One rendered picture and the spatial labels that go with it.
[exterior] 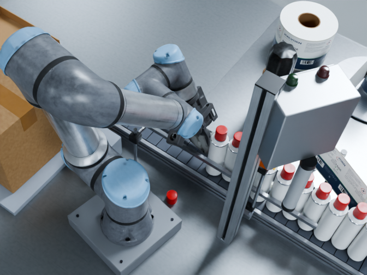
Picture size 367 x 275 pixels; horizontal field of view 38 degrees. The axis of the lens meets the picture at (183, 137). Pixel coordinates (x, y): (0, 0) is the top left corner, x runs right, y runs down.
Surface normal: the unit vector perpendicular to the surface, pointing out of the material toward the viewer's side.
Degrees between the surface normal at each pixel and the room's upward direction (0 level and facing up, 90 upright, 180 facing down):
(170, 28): 0
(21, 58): 34
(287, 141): 90
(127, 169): 6
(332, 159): 90
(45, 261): 0
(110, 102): 60
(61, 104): 68
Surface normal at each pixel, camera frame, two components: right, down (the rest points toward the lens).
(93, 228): 0.07, -0.61
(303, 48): -0.26, 0.77
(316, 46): 0.13, 0.81
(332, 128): 0.35, 0.77
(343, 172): -0.89, 0.33
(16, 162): 0.81, 0.51
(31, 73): -0.48, -0.01
